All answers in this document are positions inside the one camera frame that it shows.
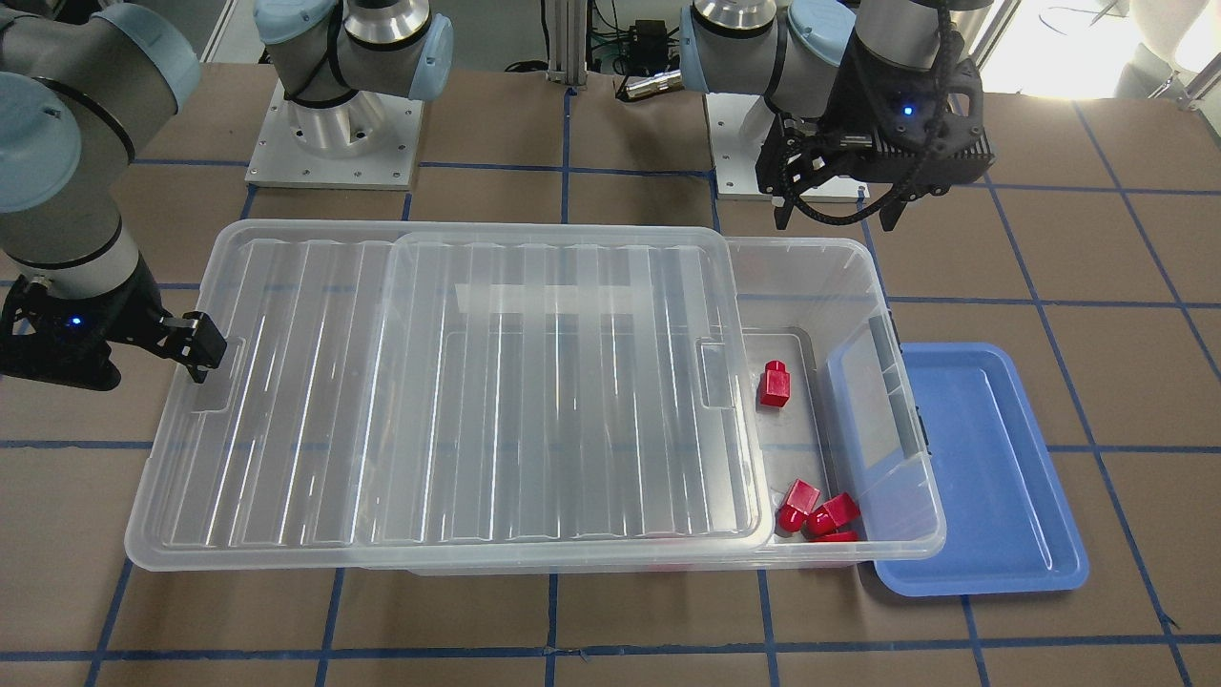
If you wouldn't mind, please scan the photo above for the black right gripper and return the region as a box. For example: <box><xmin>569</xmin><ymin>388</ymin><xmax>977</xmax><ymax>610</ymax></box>
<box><xmin>1</xmin><ymin>260</ymin><xmax>228</xmax><ymax>390</ymax></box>

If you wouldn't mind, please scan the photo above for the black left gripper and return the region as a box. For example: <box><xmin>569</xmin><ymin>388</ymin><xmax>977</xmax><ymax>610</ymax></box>
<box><xmin>755</xmin><ymin>57</ymin><xmax>995</xmax><ymax>232</ymax></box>

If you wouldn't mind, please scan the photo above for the clear plastic box lid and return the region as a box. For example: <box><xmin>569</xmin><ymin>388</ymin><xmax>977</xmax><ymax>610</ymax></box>
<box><xmin>125</xmin><ymin>220</ymin><xmax>769</xmax><ymax>574</ymax></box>

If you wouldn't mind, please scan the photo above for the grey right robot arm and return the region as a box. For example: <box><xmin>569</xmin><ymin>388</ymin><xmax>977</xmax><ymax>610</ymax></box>
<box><xmin>1</xmin><ymin>1</ymin><xmax>455</xmax><ymax>390</ymax></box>

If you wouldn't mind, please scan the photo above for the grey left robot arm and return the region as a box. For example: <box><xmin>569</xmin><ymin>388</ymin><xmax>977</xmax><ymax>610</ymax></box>
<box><xmin>679</xmin><ymin>1</ymin><xmax>996</xmax><ymax>231</ymax></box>

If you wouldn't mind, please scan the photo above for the clear plastic storage box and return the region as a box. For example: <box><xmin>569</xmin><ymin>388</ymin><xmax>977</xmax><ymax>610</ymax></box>
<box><xmin>361</xmin><ymin>227</ymin><xmax>946</xmax><ymax>574</ymax></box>

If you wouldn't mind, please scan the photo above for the red block in cluster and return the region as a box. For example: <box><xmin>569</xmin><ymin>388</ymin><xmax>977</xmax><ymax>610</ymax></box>
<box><xmin>777</xmin><ymin>480</ymin><xmax>821</xmax><ymax>536</ymax></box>

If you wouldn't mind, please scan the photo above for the blue plastic tray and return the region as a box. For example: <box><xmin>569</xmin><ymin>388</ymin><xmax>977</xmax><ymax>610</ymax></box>
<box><xmin>818</xmin><ymin>332</ymin><xmax>1089</xmax><ymax>597</ymax></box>

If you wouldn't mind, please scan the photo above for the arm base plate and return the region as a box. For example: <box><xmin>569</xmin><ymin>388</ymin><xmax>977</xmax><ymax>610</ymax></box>
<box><xmin>245</xmin><ymin>84</ymin><xmax>426</xmax><ymax>192</ymax></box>
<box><xmin>705</xmin><ymin>94</ymin><xmax>869</xmax><ymax>203</ymax></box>

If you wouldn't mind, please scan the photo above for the aluminium frame post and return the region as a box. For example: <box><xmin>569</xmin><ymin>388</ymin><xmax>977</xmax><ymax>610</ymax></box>
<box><xmin>542</xmin><ymin>0</ymin><xmax>591</xmax><ymax>92</ymax></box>

